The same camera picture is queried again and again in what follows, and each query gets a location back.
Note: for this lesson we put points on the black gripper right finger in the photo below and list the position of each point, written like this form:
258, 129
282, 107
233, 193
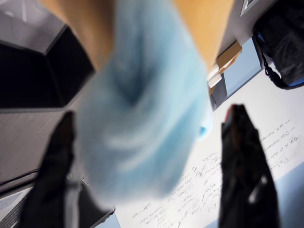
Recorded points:
244, 180

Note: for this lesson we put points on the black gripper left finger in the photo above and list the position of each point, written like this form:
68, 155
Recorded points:
54, 180

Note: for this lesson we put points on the tan and blue plush toy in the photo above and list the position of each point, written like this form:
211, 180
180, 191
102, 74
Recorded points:
142, 95

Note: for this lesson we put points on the black plastic tray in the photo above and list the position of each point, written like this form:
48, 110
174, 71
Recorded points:
35, 78

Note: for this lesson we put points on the black and blue bag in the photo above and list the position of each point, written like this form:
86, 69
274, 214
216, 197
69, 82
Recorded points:
285, 47

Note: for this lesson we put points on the grey wavy tray liner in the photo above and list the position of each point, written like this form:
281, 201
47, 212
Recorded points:
23, 19

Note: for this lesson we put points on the white wall whiteboard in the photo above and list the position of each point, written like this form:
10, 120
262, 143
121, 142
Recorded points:
280, 133

